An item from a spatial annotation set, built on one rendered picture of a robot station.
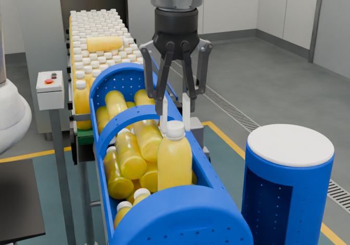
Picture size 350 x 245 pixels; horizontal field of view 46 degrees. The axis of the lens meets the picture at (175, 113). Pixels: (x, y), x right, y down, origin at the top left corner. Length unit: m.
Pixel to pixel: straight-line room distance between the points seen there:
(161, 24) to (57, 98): 1.09
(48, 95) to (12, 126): 0.55
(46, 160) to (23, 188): 2.15
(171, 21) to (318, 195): 0.89
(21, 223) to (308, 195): 0.84
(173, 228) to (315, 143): 0.77
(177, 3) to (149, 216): 0.38
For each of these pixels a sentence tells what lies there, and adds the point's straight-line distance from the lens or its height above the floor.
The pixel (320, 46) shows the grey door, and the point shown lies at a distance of 5.63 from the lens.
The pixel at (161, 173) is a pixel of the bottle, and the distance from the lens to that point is 0.84.
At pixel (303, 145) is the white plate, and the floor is 1.04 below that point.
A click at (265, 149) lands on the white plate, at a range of 1.37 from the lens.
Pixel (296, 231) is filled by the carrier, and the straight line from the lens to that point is 1.46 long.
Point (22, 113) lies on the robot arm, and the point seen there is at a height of 1.21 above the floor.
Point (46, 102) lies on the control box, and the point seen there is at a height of 1.04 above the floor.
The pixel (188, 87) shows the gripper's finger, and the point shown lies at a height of 1.42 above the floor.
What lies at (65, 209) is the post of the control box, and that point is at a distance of 2.13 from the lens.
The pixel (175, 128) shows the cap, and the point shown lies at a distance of 0.79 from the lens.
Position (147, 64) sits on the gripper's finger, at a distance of 0.73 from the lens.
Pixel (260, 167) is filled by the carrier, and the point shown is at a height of 0.99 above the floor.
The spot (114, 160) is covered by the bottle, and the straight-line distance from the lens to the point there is 1.19.
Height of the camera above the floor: 1.70
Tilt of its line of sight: 25 degrees down
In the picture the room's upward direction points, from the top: straight up
